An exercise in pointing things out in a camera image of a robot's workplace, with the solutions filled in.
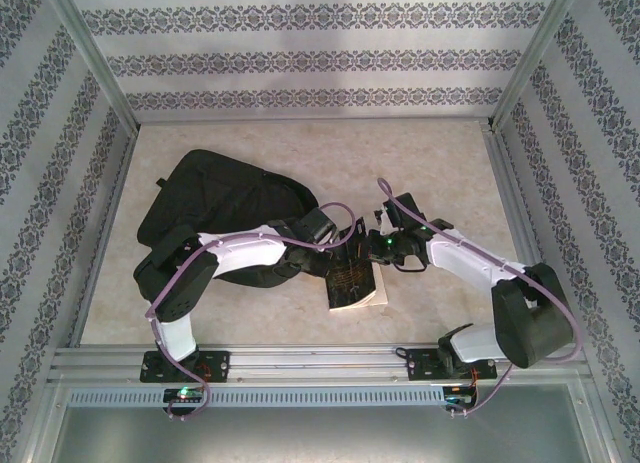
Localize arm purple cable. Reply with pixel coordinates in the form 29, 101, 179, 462
144, 201, 365, 424
375, 177, 585, 418

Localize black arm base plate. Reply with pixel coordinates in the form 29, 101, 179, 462
405, 347, 499, 383
139, 350, 231, 384

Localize black paperback book cream pages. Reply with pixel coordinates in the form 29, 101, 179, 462
323, 227, 390, 314

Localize controller board with green light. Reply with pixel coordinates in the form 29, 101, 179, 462
443, 382, 479, 409
163, 386, 206, 403

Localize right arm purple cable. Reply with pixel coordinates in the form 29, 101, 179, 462
375, 177, 585, 418

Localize thin aluminium frame bar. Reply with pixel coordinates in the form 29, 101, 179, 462
133, 115, 496, 129

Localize aluminium corner post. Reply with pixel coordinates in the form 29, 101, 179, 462
47, 0, 142, 133
492, 0, 586, 133

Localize black fabric backpack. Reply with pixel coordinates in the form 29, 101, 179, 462
137, 148, 320, 289

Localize aluminium mounting rail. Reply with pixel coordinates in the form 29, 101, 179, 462
48, 343, 584, 385

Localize aluminium side frame bar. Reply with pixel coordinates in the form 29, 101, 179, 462
479, 121, 556, 284
69, 127, 139, 349

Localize slotted grey cable duct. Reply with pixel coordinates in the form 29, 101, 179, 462
64, 385, 449, 409

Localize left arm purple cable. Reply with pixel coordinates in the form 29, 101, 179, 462
144, 201, 365, 424

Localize grey metal shelf panel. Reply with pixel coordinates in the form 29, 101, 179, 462
49, 405, 596, 463

